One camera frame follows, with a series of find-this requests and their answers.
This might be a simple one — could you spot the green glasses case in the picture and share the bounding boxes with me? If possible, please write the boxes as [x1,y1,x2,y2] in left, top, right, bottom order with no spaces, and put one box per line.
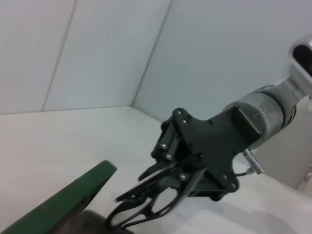
[0,160,127,234]

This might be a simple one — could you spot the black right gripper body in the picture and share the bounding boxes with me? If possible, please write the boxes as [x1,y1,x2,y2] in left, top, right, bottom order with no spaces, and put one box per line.
[172,106,261,202]

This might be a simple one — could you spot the right gripper cable with connector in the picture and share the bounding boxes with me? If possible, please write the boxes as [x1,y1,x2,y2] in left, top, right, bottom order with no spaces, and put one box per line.
[234,149,265,176]

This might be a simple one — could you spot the black glasses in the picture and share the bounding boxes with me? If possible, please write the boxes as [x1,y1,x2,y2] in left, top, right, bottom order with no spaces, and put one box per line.
[106,156,208,231]

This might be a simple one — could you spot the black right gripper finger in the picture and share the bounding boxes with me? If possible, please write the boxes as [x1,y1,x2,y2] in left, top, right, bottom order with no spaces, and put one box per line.
[138,114,195,181]
[115,168,234,203]

